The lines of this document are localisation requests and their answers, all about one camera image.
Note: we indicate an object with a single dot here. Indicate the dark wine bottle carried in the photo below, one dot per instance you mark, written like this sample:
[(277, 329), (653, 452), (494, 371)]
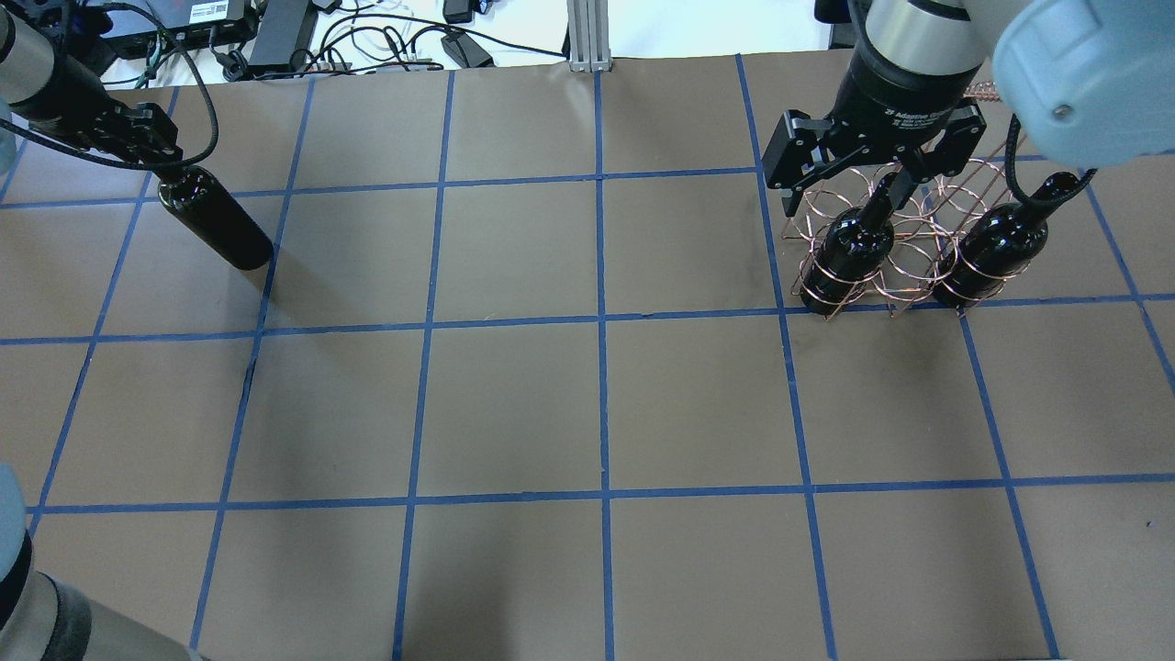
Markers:
[(199, 201)]

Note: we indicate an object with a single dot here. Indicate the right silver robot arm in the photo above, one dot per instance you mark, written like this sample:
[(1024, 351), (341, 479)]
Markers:
[(1090, 82)]

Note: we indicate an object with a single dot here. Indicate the dark wine bottle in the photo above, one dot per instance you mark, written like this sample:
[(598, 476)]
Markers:
[(856, 244), (1001, 243)]

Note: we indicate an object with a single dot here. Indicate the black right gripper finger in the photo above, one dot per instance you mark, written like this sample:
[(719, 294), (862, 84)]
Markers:
[(792, 194), (902, 186)]

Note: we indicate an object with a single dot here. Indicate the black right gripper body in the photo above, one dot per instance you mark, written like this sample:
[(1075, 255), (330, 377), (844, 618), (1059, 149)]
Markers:
[(904, 96)]

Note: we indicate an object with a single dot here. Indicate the dark wine bottle far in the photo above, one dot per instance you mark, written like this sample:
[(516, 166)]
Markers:
[(1001, 243)]

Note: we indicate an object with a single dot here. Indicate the dark wine bottle near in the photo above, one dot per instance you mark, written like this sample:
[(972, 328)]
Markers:
[(856, 244)]

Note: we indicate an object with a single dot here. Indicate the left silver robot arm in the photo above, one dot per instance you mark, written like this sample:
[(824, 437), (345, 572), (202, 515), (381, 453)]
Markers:
[(68, 109)]

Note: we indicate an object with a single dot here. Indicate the aluminium frame post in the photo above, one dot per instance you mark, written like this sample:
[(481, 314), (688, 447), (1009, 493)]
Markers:
[(588, 36)]

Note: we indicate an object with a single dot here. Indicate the copper wire wine basket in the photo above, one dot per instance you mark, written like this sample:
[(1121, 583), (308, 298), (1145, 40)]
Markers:
[(939, 213)]

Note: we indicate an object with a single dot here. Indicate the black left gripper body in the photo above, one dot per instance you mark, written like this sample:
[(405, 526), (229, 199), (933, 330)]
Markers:
[(66, 104)]

